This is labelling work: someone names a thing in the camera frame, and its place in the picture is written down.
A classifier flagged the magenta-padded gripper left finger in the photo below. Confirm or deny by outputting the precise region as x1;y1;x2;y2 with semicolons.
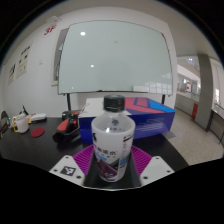
49;145;101;188

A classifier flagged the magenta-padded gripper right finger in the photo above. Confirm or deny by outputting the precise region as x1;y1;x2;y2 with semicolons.
116;145;176;188

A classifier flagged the clear black-capped drink bottle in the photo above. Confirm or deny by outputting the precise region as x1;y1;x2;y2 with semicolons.
90;94;137;183

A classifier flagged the black and red handheld device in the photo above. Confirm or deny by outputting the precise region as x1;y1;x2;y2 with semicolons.
52;109;83;145

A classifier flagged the flat round red coaster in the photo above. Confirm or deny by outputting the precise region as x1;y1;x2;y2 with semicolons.
30;126;46;138

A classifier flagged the blue and red cardboard box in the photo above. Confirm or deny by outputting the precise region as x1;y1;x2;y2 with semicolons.
78;96;176;144

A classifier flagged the flat white case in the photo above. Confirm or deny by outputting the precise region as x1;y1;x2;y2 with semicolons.
28;113;48;124

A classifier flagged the red fire extinguisher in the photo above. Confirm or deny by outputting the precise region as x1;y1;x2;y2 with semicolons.
191;102;200;120

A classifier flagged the large standing whiteboard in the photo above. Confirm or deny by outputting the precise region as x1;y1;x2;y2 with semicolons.
57;19;174;112

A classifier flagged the white mug with yellow handle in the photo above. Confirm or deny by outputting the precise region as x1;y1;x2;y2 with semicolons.
12;113;30;134

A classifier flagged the small white wall poster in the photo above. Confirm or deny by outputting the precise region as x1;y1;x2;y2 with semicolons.
7;63;17;85

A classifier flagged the grey wall notice board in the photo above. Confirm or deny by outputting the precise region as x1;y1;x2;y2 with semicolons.
50;27;69;87

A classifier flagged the large white wall poster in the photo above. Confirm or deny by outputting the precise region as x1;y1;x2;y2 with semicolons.
15;43;34;79

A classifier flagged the red wall sign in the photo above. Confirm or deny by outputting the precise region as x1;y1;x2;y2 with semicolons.
43;25;58;36

